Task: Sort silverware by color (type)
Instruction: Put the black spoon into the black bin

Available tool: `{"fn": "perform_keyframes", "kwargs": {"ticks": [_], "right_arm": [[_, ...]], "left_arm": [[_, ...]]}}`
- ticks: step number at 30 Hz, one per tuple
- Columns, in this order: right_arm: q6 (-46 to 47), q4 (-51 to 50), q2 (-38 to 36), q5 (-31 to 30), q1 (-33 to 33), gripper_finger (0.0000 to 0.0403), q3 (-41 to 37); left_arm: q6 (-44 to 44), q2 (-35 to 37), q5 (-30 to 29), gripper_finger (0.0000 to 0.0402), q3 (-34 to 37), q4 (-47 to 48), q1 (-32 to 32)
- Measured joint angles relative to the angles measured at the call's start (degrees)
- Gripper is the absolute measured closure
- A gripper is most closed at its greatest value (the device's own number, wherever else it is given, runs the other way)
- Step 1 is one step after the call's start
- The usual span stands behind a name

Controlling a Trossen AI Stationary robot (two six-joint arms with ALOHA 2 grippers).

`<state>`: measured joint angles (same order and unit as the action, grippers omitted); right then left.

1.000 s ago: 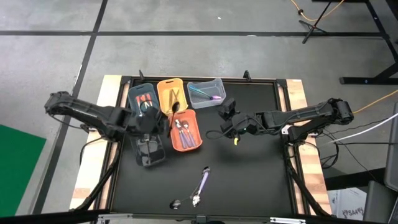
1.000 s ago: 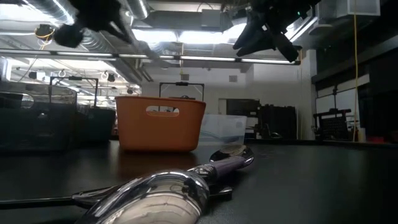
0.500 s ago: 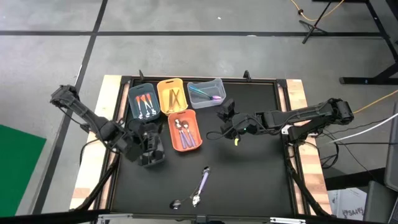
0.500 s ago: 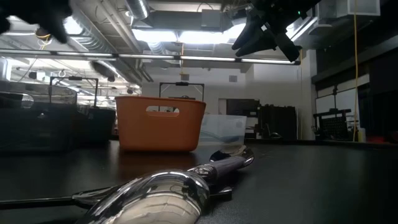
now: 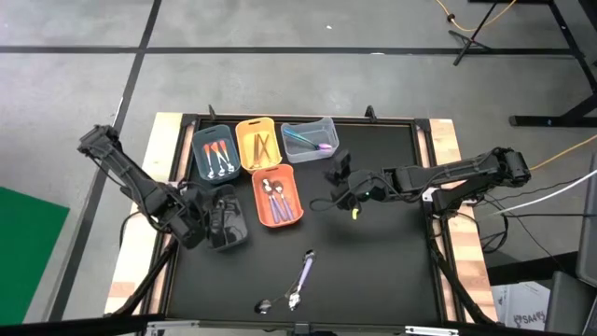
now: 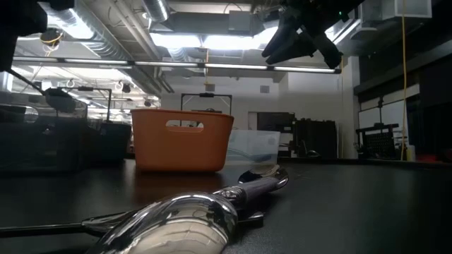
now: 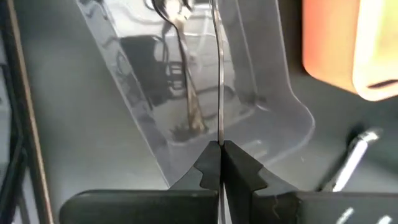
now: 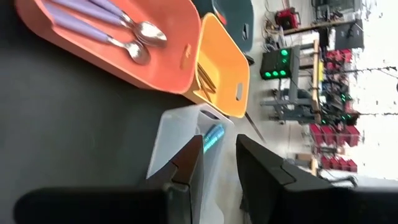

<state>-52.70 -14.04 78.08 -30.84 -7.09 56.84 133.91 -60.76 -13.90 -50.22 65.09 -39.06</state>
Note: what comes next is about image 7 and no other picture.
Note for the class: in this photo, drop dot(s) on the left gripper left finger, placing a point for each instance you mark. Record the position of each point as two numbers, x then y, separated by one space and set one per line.
140 208

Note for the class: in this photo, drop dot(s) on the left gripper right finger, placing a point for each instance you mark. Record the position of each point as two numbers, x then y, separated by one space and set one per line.
311 208

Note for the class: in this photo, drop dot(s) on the smoked transparent plastic bin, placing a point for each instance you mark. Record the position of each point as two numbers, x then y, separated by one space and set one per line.
264 130

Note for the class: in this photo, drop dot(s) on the orange plastic bin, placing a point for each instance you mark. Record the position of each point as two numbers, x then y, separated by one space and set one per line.
329 46

